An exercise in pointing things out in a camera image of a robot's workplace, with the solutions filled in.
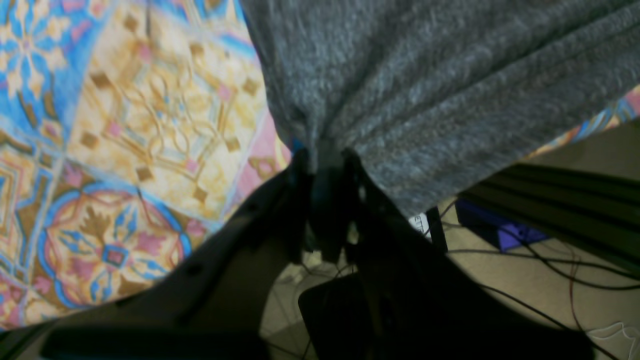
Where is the grey t-shirt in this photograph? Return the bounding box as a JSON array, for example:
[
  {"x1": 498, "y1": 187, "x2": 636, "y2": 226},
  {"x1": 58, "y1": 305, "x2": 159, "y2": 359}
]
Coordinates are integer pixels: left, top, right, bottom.
[{"x1": 241, "y1": 0, "x2": 639, "y2": 215}]

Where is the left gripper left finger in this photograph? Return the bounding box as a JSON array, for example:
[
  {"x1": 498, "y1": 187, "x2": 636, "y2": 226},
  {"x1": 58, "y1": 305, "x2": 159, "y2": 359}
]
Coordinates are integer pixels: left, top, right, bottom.
[{"x1": 40, "y1": 147, "x2": 313, "y2": 360}]

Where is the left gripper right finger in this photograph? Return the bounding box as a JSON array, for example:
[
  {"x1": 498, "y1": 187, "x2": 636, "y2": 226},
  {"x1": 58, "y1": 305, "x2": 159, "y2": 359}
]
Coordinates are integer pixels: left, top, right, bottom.
[{"x1": 342, "y1": 149, "x2": 595, "y2": 360}]

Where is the patterned tablecloth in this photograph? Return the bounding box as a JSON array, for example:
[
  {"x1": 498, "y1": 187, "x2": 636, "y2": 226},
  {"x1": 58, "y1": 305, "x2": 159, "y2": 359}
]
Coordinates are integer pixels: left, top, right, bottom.
[{"x1": 1, "y1": 0, "x2": 623, "y2": 332}]

